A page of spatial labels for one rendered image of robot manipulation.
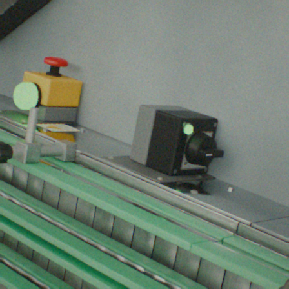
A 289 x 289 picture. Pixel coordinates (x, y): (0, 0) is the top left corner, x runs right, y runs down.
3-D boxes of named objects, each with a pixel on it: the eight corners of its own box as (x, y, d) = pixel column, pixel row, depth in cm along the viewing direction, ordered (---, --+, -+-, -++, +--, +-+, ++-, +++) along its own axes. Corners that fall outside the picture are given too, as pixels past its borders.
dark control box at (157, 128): (168, 158, 110) (128, 160, 104) (179, 104, 109) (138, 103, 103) (211, 175, 105) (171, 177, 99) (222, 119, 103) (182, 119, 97)
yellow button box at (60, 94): (51, 112, 129) (17, 111, 123) (59, 69, 127) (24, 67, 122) (78, 122, 124) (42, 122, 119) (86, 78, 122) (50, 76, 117)
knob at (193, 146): (202, 163, 103) (222, 170, 101) (181, 164, 100) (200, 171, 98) (209, 131, 102) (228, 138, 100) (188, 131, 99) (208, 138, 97)
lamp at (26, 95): (22, 106, 122) (7, 106, 120) (26, 79, 121) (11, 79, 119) (39, 113, 119) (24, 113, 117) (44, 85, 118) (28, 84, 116)
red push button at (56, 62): (36, 75, 122) (39, 54, 121) (55, 76, 125) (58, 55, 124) (51, 80, 119) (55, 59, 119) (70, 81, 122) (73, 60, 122)
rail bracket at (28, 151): (61, 155, 108) (-17, 158, 98) (70, 105, 106) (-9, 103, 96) (79, 163, 105) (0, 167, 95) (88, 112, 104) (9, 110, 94)
